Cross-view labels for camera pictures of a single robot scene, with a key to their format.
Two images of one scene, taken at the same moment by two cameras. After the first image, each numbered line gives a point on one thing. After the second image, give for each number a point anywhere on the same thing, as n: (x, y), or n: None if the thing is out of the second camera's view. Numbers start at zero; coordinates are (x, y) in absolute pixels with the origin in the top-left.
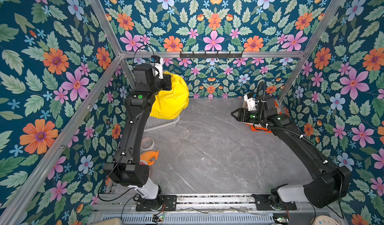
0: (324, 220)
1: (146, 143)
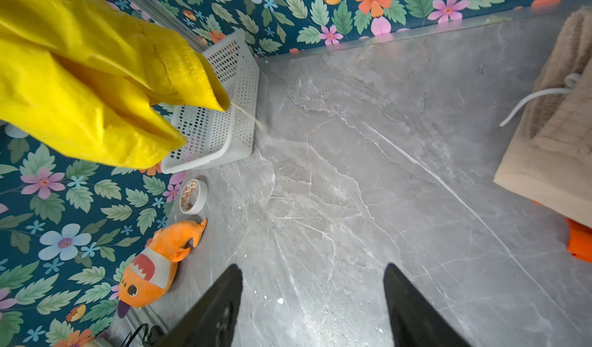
0: None
1: (193, 197)
